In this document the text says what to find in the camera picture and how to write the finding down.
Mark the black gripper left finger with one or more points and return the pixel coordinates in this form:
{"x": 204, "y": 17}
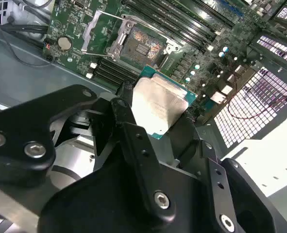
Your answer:
{"x": 24, "y": 126}

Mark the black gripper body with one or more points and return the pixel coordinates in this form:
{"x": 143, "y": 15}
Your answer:
{"x": 104, "y": 206}

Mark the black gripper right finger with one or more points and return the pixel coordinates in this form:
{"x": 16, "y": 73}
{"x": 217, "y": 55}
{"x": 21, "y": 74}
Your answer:
{"x": 221, "y": 184}

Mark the silver CPU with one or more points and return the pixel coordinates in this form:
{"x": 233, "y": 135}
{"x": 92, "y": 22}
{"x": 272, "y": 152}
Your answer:
{"x": 157, "y": 104}

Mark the metal socket cover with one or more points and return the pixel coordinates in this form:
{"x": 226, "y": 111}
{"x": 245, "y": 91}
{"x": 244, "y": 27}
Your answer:
{"x": 88, "y": 34}

